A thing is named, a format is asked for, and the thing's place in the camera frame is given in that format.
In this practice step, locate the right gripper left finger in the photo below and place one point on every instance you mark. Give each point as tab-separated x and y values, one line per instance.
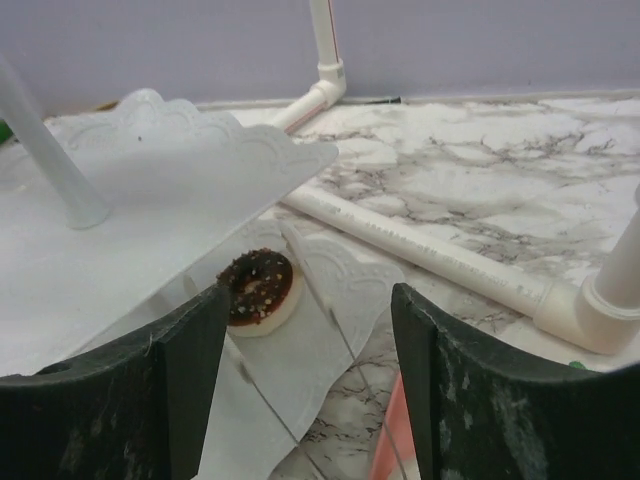
136	407

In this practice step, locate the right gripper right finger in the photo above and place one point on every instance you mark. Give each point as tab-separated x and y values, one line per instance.
480	408

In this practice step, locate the chocolate sprinkle donut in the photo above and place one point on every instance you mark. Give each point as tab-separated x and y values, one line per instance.
265	287

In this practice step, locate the three tier white stand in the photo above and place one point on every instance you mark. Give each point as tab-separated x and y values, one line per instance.
120	218

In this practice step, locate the pink serving tray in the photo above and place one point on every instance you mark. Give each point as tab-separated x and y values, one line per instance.
395	456

